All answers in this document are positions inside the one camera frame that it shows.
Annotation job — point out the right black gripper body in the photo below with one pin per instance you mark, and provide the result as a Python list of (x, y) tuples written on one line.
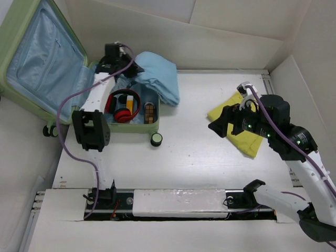
[(245, 119)]

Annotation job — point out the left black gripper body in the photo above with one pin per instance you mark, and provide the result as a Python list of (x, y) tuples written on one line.
[(124, 61)]

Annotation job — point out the yellow shorts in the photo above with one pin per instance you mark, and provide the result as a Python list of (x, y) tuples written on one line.
[(246, 142)]

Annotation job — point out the orange sunscreen tube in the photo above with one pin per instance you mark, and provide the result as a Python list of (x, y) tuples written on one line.
[(129, 104)]

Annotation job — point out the light blue cloth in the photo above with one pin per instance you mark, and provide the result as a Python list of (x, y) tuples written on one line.
[(159, 75)]

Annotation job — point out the red black headphones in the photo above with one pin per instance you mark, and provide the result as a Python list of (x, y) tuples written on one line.
[(119, 111)]

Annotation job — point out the brown eyeshadow palette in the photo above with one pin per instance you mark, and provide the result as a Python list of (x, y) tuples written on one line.
[(149, 110)]

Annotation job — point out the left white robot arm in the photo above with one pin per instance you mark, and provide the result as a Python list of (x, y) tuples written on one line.
[(90, 125)]

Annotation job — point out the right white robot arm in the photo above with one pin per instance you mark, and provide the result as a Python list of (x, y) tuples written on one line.
[(295, 146)]

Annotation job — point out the white foam block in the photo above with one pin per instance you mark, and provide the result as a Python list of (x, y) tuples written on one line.
[(199, 203)]

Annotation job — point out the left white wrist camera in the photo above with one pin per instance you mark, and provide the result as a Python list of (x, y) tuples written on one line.
[(122, 48)]

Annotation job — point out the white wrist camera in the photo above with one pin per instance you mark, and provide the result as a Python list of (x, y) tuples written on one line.
[(246, 90), (122, 48)]

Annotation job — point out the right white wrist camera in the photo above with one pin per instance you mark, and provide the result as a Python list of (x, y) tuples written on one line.
[(246, 90)]

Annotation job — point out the metal base rail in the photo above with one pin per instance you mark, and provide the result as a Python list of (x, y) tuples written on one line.
[(113, 204)]

